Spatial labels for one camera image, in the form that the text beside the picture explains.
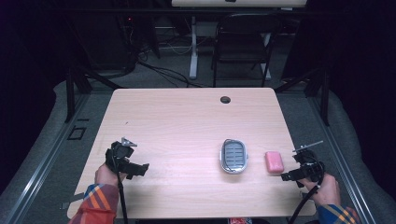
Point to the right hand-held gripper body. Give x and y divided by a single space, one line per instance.
308 163

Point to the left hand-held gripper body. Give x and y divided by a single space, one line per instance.
120 154

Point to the person's left hand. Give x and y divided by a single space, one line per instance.
107 175

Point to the person's right hand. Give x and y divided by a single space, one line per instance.
325 191

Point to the pink soap bar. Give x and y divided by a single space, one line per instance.
274 161

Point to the grey oval soap dish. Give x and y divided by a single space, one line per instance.
234 155

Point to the person's red clothing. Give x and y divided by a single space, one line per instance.
240 221

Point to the white table leg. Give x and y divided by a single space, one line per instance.
194 49

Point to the black folding chair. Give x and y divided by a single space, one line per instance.
243 37

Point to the white table top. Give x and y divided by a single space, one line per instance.
238 2

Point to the metal floor rail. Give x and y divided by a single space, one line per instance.
40 161
339 155

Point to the black metal stand frame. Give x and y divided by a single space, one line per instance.
73 93
322 93

